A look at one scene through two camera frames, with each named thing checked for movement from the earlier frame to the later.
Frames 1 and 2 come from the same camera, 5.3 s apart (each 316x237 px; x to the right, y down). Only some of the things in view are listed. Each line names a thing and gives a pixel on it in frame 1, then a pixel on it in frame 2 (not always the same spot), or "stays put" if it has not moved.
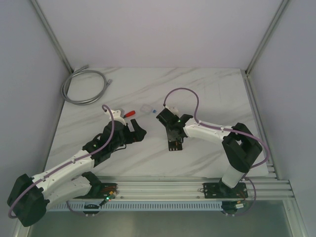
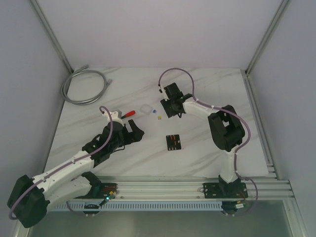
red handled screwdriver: x=130 y=113 stays put
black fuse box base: x=175 y=145 stays put
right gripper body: x=171 y=137 to x=168 y=107
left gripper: x=131 y=135 stays put
